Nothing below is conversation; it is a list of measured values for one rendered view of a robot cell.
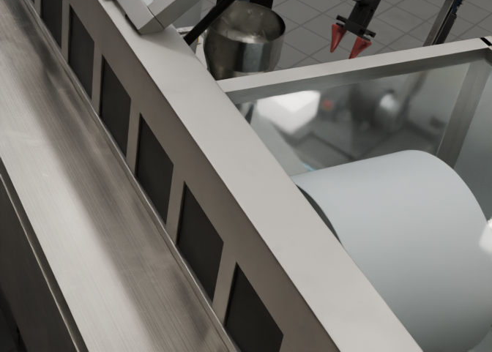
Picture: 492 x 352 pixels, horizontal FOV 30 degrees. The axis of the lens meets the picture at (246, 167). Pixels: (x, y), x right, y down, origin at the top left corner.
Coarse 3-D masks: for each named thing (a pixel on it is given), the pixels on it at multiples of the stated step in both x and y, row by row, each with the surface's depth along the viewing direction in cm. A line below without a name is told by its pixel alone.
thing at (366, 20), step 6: (354, 6) 246; (360, 6) 245; (366, 6) 244; (354, 12) 245; (360, 12) 244; (366, 12) 244; (372, 12) 245; (336, 18) 247; (342, 18) 246; (348, 18) 246; (354, 18) 245; (360, 18) 244; (366, 18) 245; (354, 24) 244; (360, 24) 245; (366, 24) 246; (366, 30) 243; (372, 36) 247
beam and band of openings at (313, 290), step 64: (64, 0) 150; (64, 64) 156; (128, 64) 128; (192, 64) 125; (128, 128) 135; (192, 128) 114; (192, 192) 116; (256, 192) 106; (192, 256) 122; (256, 256) 103; (320, 256) 100; (256, 320) 107; (320, 320) 93; (384, 320) 94
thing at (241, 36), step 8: (224, 32) 169; (232, 32) 169; (240, 32) 170; (248, 32) 170; (240, 40) 170; (248, 40) 170; (256, 40) 170; (264, 40) 169; (208, 64) 163; (216, 64) 160; (216, 72) 162; (224, 72) 160; (232, 72) 159; (240, 72) 159; (248, 72) 159; (256, 72) 160; (264, 72) 161; (216, 80) 164
